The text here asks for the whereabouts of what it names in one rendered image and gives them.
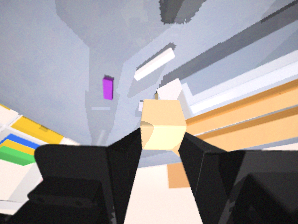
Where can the clear-fronted box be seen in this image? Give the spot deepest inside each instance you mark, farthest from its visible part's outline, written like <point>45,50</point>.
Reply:
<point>247,99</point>

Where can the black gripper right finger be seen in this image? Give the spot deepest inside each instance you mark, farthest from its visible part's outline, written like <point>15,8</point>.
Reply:
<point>216,176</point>

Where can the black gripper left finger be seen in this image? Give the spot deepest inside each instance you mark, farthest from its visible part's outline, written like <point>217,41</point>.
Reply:
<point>114,165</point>

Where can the small purple block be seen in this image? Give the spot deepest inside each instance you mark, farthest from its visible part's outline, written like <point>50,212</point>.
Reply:
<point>107,88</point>

